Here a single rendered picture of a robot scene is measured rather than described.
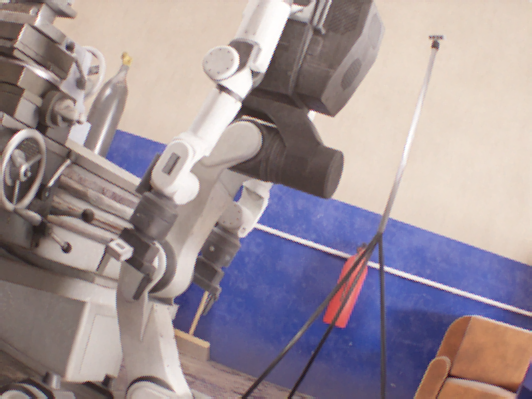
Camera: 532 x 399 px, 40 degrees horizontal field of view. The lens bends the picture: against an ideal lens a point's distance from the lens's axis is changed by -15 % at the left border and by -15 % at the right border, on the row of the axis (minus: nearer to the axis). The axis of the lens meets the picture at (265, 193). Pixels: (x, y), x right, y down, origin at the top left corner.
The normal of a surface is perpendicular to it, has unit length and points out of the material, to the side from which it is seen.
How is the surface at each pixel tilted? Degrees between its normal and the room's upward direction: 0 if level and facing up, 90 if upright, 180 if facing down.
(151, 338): 90
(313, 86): 115
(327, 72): 90
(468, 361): 101
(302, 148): 90
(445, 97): 90
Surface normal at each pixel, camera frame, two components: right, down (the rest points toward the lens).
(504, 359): -0.29, -0.03
